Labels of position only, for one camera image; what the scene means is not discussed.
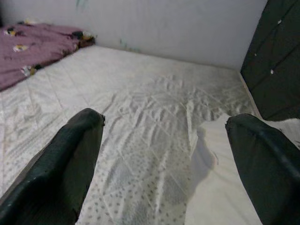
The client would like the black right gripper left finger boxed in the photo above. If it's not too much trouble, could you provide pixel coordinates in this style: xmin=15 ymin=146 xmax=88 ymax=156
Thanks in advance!
xmin=0 ymin=107 xmax=105 ymax=225

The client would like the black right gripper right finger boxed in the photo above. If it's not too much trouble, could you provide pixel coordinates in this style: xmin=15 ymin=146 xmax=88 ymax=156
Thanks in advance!
xmin=225 ymin=113 xmax=300 ymax=225

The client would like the white pillow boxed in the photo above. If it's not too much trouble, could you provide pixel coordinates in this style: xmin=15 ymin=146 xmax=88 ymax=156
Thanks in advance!
xmin=185 ymin=113 xmax=300 ymax=225

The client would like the black tufted headboard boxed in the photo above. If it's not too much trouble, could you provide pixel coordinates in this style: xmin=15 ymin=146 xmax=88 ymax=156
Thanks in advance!
xmin=240 ymin=0 xmax=300 ymax=121

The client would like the white quilted mattress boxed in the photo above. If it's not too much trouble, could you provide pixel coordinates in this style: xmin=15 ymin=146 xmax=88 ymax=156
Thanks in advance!
xmin=0 ymin=45 xmax=256 ymax=225

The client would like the pink cartoon mouse blanket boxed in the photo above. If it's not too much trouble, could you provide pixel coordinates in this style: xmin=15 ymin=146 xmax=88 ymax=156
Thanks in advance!
xmin=0 ymin=20 xmax=97 ymax=92

